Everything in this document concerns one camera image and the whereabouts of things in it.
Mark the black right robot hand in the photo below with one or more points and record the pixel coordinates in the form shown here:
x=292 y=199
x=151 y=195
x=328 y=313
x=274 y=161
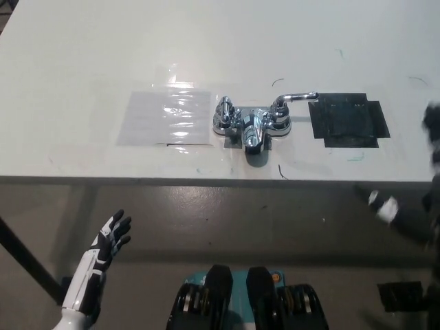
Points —
x=386 y=208

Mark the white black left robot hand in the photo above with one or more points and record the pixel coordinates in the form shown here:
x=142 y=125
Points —
x=98 y=254

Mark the black tape patch on desk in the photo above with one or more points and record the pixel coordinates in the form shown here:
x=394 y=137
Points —
x=347 y=120

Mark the black teal robot torso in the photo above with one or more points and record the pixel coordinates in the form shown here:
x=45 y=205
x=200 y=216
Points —
x=220 y=295

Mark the chrome faucet body with spout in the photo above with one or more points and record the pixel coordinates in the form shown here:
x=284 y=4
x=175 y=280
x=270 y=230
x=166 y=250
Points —
x=253 y=132

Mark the black floor tape patch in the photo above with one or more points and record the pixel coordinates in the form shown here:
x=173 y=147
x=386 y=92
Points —
x=67 y=283
x=400 y=295

